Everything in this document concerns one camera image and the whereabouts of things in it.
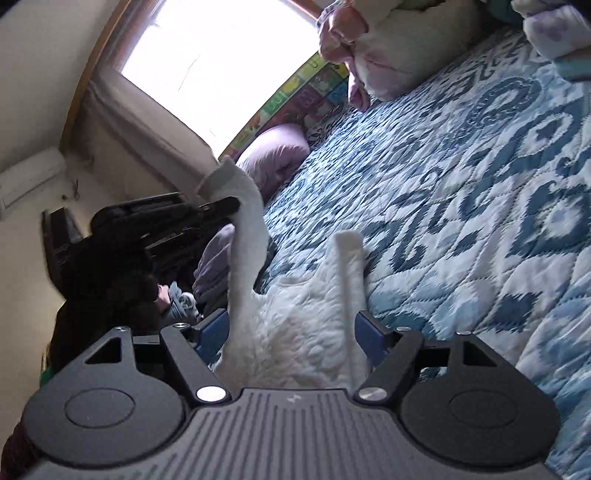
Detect white quilted garment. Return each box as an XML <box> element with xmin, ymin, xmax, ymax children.
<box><xmin>197</xmin><ymin>160</ymin><xmax>369</xmax><ymax>394</ymax></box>

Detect stack of folded small clothes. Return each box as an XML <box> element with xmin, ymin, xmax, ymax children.
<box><xmin>511</xmin><ymin>0</ymin><xmax>590</xmax><ymax>82</ymax></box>

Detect folded denim jeans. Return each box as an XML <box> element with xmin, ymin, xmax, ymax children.
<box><xmin>156</xmin><ymin>282</ymin><xmax>200</xmax><ymax>328</ymax></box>

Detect folded lavender garment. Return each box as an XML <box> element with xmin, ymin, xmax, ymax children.
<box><xmin>192</xmin><ymin>224</ymin><xmax>235</xmax><ymax>305</ymax></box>

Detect white air conditioner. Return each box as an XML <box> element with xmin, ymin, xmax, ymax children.
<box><xmin>1</xmin><ymin>148</ymin><xmax>66</xmax><ymax>218</ymax></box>

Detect grey curtain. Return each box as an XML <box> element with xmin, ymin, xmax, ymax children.
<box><xmin>85</xmin><ymin>67</ymin><xmax>219</xmax><ymax>195</ymax></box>

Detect blue white patterned quilt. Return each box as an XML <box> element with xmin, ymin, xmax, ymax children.
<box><xmin>259</xmin><ymin>29</ymin><xmax>590</xmax><ymax>479</ymax></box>

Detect purple pillow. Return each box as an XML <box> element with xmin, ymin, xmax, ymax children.
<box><xmin>236</xmin><ymin>124</ymin><xmax>311</xmax><ymax>203</ymax></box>

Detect colourful alphabet play mat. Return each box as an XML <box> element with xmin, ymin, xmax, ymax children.
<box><xmin>219</xmin><ymin>53</ymin><xmax>349</xmax><ymax>160</ymax></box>

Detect white pink floral pillow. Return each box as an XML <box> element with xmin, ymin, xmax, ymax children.
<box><xmin>317</xmin><ymin>0</ymin><xmax>485</xmax><ymax>111</ymax></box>

